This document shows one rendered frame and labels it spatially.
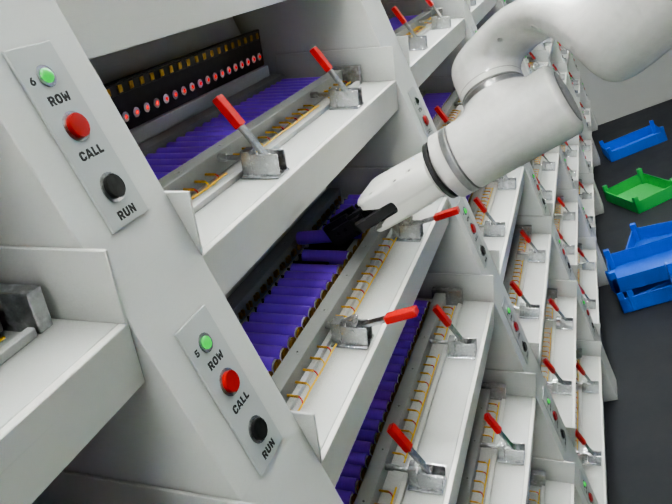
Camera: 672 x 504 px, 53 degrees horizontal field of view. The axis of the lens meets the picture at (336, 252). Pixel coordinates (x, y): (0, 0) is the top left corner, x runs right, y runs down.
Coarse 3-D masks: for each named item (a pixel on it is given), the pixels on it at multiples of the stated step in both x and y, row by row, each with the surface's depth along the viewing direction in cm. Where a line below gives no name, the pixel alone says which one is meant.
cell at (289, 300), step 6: (270, 294) 78; (264, 300) 78; (270, 300) 78; (276, 300) 77; (282, 300) 77; (288, 300) 77; (294, 300) 77; (300, 300) 76; (306, 300) 76; (312, 300) 76; (312, 306) 76
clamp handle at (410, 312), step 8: (392, 312) 68; (400, 312) 67; (408, 312) 66; (416, 312) 66; (352, 320) 69; (368, 320) 69; (376, 320) 68; (384, 320) 68; (392, 320) 67; (400, 320) 67
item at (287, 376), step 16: (368, 240) 88; (352, 256) 84; (368, 256) 85; (352, 272) 80; (336, 288) 77; (352, 288) 79; (368, 288) 79; (320, 304) 74; (336, 304) 74; (320, 320) 71; (304, 336) 68; (320, 336) 70; (288, 352) 66; (304, 352) 66; (288, 368) 63; (304, 368) 65; (288, 384) 62; (304, 400) 61
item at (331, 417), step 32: (352, 192) 111; (384, 256) 89; (416, 256) 88; (384, 288) 81; (416, 288) 87; (352, 352) 69; (384, 352) 72; (320, 384) 65; (352, 384) 64; (320, 416) 60; (352, 416) 62; (320, 448) 56
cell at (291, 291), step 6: (276, 288) 80; (282, 288) 79; (288, 288) 79; (294, 288) 79; (300, 288) 79; (306, 288) 79; (312, 288) 79; (318, 288) 78; (276, 294) 79; (282, 294) 79; (288, 294) 79; (294, 294) 79; (300, 294) 78; (306, 294) 78; (312, 294) 78; (318, 294) 78
